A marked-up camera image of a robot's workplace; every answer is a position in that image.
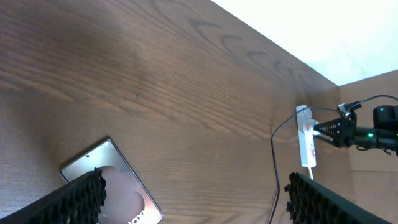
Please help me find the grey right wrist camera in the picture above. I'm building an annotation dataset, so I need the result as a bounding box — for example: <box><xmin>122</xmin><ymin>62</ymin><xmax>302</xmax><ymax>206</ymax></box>
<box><xmin>337</xmin><ymin>103</ymin><xmax>351</xmax><ymax>117</ymax></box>

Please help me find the white power strip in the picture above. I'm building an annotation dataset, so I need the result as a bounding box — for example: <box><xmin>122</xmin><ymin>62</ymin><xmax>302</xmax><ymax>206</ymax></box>
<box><xmin>298</xmin><ymin>119</ymin><xmax>320</xmax><ymax>168</ymax></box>

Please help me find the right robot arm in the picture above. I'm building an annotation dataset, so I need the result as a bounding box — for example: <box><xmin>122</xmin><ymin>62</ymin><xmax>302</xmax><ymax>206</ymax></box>
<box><xmin>313</xmin><ymin>102</ymin><xmax>397</xmax><ymax>155</ymax></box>

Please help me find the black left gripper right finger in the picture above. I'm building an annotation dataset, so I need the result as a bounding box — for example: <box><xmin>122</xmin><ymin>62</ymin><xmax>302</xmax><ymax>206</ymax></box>
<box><xmin>284</xmin><ymin>172</ymin><xmax>389</xmax><ymax>224</ymax></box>

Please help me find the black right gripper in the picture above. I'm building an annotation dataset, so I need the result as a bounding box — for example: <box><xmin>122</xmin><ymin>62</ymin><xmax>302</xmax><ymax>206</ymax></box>
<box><xmin>313</xmin><ymin>118</ymin><xmax>357</xmax><ymax>148</ymax></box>

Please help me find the black USB charging cable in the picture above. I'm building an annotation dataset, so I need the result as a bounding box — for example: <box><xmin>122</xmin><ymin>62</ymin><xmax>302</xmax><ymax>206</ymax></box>
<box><xmin>267</xmin><ymin>106</ymin><xmax>340</xmax><ymax>224</ymax></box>

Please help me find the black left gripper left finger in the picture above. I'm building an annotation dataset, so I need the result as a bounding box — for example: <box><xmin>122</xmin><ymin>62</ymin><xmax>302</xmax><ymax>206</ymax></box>
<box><xmin>1</xmin><ymin>168</ymin><xmax>106</xmax><ymax>224</ymax></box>

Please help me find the brown cardboard panel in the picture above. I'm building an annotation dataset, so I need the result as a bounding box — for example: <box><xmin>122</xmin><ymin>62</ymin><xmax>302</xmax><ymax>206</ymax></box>
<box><xmin>339</xmin><ymin>70</ymin><xmax>398</xmax><ymax>223</ymax></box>

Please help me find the bronze Galaxy smartphone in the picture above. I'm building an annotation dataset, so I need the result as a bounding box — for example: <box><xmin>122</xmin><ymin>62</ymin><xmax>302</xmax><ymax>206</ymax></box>
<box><xmin>60</xmin><ymin>138</ymin><xmax>164</xmax><ymax>224</ymax></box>

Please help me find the white charger plug adapter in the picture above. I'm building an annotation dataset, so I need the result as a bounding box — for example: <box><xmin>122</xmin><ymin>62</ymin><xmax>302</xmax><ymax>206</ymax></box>
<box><xmin>296</xmin><ymin>105</ymin><xmax>312</xmax><ymax>122</ymax></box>

